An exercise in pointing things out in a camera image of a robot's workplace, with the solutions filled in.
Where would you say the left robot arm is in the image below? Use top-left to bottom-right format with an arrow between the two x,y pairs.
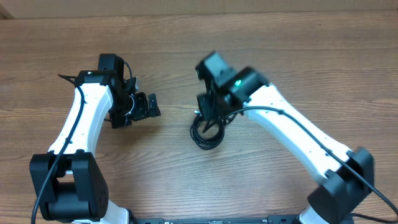
29,54 -> 161,223

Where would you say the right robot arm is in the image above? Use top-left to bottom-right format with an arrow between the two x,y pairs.
195,52 -> 374,223

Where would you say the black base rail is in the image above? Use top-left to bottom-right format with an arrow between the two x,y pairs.
131,215 -> 300,224

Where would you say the black USB cable bundle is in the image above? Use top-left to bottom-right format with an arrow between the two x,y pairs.
189,109 -> 243,151

